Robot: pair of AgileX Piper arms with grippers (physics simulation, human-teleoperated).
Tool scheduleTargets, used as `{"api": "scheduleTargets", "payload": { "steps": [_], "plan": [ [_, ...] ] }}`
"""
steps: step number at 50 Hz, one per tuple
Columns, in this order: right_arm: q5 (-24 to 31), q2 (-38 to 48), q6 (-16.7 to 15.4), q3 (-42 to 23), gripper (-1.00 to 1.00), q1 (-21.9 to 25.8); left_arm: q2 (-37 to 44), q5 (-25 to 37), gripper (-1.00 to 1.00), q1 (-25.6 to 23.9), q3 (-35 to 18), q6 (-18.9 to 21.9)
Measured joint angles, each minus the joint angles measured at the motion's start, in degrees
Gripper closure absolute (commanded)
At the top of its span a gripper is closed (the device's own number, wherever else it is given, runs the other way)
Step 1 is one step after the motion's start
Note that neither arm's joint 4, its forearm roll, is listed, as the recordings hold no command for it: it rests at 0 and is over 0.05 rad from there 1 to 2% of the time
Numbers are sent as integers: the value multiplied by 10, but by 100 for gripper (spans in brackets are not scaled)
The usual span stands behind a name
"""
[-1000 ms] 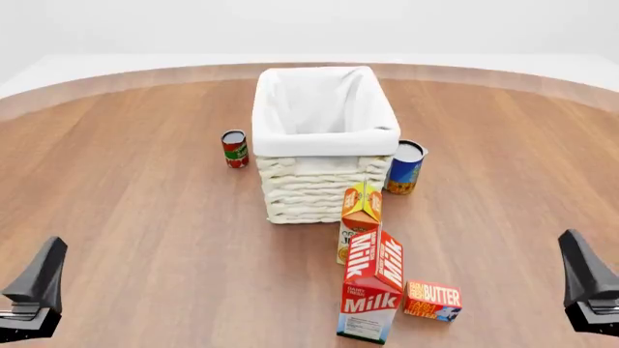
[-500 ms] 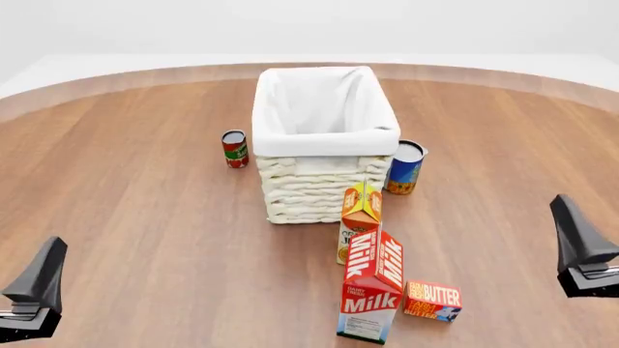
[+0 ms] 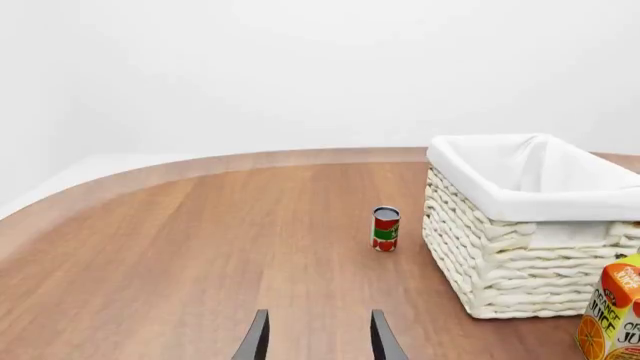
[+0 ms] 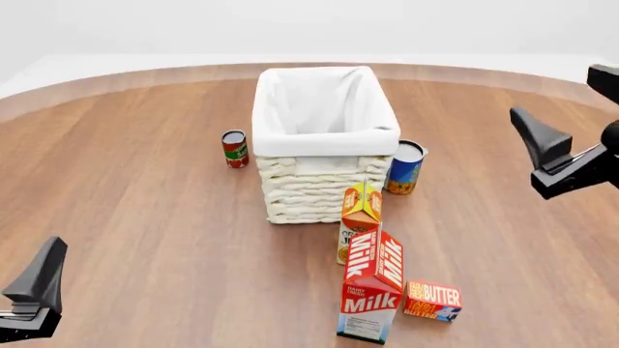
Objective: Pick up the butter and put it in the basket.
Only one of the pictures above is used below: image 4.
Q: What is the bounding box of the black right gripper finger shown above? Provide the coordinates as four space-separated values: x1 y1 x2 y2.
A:
509 105 574 172

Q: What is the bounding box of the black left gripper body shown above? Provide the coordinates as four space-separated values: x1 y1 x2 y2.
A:
0 300 64 344

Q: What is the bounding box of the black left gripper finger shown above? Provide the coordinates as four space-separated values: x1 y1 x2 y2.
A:
1 235 69 315

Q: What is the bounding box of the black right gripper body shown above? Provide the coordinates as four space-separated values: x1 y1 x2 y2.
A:
530 142 619 201

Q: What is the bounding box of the orange butter box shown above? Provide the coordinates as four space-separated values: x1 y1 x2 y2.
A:
401 278 464 325

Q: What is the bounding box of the white cloth basket liner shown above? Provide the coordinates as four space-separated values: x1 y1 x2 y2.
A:
251 65 402 159

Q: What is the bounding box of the white woven wicker basket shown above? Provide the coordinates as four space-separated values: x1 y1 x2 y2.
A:
254 153 396 226

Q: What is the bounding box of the blue can with yellow print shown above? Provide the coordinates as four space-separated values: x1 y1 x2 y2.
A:
383 139 429 196

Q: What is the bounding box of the orange juice carton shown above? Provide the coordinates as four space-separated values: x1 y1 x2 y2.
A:
335 177 385 267

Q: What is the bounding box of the red tomato sauce can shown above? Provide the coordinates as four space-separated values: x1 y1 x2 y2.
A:
221 129 251 170

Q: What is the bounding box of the red and white milk carton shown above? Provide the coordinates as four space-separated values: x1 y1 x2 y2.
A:
335 226 406 346

